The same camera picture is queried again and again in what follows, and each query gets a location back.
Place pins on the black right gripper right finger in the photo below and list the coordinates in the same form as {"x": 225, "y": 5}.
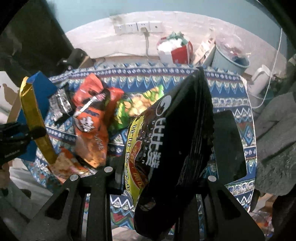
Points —
{"x": 225, "y": 218}

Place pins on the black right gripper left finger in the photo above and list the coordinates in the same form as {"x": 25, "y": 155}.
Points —
{"x": 61, "y": 217}

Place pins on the gold yellow snack bag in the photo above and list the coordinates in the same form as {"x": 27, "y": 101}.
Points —
{"x": 35, "y": 121}

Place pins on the silver foil snack bag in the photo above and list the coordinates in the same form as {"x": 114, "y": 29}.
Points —
{"x": 62, "y": 106}

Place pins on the orange yellow crisps bag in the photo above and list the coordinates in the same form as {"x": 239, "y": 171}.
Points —
{"x": 67, "y": 165}

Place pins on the orange noodle snack bag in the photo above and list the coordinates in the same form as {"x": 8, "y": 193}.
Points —
{"x": 95, "y": 105}

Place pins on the black and yellow snack bag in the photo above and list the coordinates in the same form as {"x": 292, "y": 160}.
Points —
{"x": 168, "y": 146}

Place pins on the green chips bag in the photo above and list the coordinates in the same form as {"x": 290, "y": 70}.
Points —
{"x": 133, "y": 104}

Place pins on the blue cardboard storage box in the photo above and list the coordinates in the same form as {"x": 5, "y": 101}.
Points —
{"x": 43, "y": 89}

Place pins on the blue patterned tablecloth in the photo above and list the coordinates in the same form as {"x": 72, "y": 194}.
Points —
{"x": 228, "y": 93}

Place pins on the black curtain cloth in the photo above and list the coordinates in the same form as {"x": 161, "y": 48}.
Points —
{"x": 32, "y": 40}

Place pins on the black object on box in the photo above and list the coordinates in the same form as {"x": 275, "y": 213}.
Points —
{"x": 74, "y": 59}

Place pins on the small brown cardboard box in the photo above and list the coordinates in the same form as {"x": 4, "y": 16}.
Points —
{"x": 87, "y": 62}

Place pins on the grey blanket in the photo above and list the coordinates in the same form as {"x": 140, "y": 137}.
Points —
{"x": 275, "y": 139}

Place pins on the grey blue trash bin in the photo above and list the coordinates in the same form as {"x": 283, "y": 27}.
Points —
{"x": 233, "y": 64}

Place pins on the flat cardboard pieces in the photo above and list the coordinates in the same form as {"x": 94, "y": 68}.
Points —
{"x": 204, "y": 55}

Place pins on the red white paper bag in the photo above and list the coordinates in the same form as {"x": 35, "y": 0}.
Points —
{"x": 175, "y": 49}

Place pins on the white wall socket strip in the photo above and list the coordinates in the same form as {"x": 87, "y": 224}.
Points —
{"x": 139, "y": 27}

